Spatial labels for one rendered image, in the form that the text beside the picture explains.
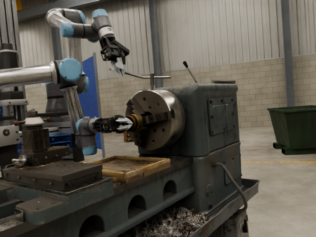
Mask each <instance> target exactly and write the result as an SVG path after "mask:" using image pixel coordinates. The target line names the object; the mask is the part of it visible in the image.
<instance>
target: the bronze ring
mask: <svg viewBox="0 0 316 237"><path fill-rule="evenodd" d="M126 118H128V119H129V120H131V121H132V122H133V125H132V127H131V128H130V129H128V130H127V131H128V132H139V131H141V129H142V127H143V126H144V124H143V119H142V116H141V115H140V114H138V113H133V114H132V115H128V116H126ZM122 124H123V125H129V124H128V123H122Z"/></svg>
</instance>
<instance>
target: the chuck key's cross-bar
mask: <svg viewBox="0 0 316 237"><path fill-rule="evenodd" d="M125 74H126V75H130V76H134V77H138V78H142V79H150V77H144V76H140V75H136V74H132V73H128V72H125ZM154 79H171V76H155V77H154Z"/></svg>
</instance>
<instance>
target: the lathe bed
mask: <svg viewBox="0 0 316 237"><path fill-rule="evenodd" d="M170 160H171V162H170V164H171V167H169V168H166V169H164V170H161V171H158V172H156V173H154V174H151V175H148V176H146V177H143V178H141V179H138V180H136V181H133V182H130V183H128V184H124V183H117V182H116V184H115V182H113V189H114V195H112V196H110V197H107V198H105V199H102V200H100V201H98V202H95V203H93V204H90V205H88V206H85V207H83V208H81V209H79V210H76V211H74V212H71V213H69V214H66V215H64V216H61V217H59V218H57V219H54V220H52V221H49V222H47V223H44V224H40V225H33V224H30V223H27V222H22V221H18V220H16V219H14V212H13V209H14V208H16V205H17V204H20V203H23V202H25V201H21V200H18V199H12V200H9V201H6V202H3V203H0V237H117V236H118V235H120V234H122V233H124V232H125V231H127V230H129V229H130V228H132V227H134V226H136V225H137V224H139V223H141V222H142V221H144V220H146V219H148V218H150V217H151V216H153V215H155V214H157V213H158V212H160V211H162V210H164V209H165V208H167V207H169V206H170V205H172V204H174V203H176V202H177V201H179V200H181V199H183V198H184V197H186V196H188V195H189V194H191V193H193V192H195V188H194V186H193V182H192V173H191V163H193V157H183V158H181V159H180V158H179V156H178V157H175V158H172V159H170ZM114 185H115V186H114ZM128 209H130V211H129V210H128ZM10 220H14V221H13V222H12V223H11V224H10V222H9V221H10ZM14 222H16V224H15V223H14ZM85 222H88V223H86V224H84V223H85ZM7 223H8V224H9V225H8V224H7ZM4 224H6V225H4ZM82 225H83V227H81V226H82ZM10 226H11V227H10ZM84 232H85V233H84Z"/></svg>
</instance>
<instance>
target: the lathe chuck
mask: <svg viewBox="0 0 316 237"><path fill-rule="evenodd" d="M134 98H135V100H136V101H137V102H138V103H139V105H140V106H141V108H142V109H143V110H144V112H149V113H148V114H147V116H148V115H152V114H157V113H161V112H168V111H171V110H173V113H174V119H173V118H172V119H167V120H163V121H159V122H155V123H154V125H153V124H152V123H150V124H144V125H148V126H150V127H152V128H151V129H148V133H147V138H146V143H145V147H144V149H145V150H157V149H161V148H164V147H167V146H169V145H171V144H172V143H173V142H174V141H175V140H176V139H177V137H178V136H179V134H180V131H181V127H182V114H181V110H180V107H179V105H178V103H177V101H176V100H175V99H174V98H173V97H172V96H171V95H170V94H169V93H167V92H165V91H162V90H143V91H140V92H138V93H137V94H135V95H134ZM128 110H129V107H128V106H127V108H126V116H128V115H129V114H130V113H129V111H128ZM128 133H129V135H130V137H131V139H132V140H133V142H134V143H135V138H134V133H132V132H128ZM174 134H175V138H174V139H172V140H171V138H172V136H173V135H174Z"/></svg>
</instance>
